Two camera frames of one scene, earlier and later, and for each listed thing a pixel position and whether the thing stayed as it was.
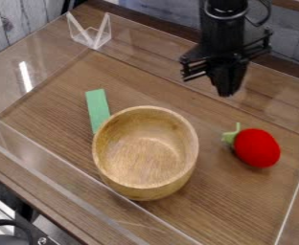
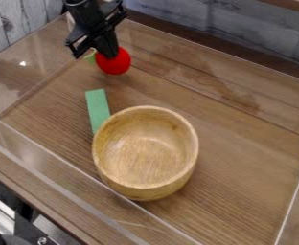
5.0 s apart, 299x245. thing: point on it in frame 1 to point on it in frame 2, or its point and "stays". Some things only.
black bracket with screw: (37, 236) stays
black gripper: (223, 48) to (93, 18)
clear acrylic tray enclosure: (40, 140) stays
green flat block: (97, 107) stays
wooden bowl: (144, 151) stays
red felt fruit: (254, 145) to (115, 65)
